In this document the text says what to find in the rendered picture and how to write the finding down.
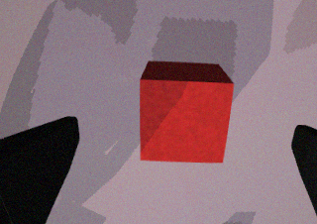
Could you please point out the red block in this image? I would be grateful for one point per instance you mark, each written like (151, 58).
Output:
(184, 112)

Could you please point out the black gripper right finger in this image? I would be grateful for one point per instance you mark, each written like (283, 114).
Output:
(304, 147)

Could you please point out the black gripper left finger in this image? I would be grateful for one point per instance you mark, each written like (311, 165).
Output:
(33, 167)

